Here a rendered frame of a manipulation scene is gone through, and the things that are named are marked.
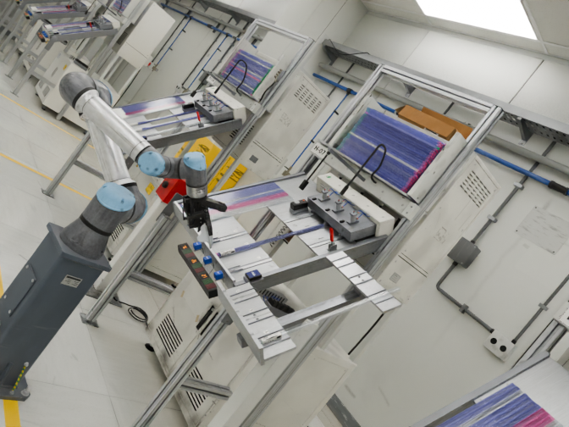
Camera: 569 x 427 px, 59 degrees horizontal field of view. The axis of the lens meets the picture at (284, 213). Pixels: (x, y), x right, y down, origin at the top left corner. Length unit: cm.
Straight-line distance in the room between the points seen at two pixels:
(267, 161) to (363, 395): 175
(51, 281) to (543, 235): 284
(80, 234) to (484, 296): 258
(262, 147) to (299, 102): 38
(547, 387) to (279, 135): 233
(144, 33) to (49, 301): 485
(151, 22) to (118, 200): 477
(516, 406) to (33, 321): 148
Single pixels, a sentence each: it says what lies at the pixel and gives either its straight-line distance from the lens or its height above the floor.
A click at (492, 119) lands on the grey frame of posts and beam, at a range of 225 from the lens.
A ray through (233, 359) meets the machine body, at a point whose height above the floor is 40.
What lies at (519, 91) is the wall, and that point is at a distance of 420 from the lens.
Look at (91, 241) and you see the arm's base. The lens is 173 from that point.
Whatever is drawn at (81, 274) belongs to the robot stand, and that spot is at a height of 49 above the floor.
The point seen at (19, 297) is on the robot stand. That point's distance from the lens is 183.
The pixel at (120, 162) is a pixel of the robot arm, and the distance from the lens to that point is 187.
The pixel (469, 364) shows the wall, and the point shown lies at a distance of 345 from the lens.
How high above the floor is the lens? 118
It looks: 4 degrees down
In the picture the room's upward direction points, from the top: 38 degrees clockwise
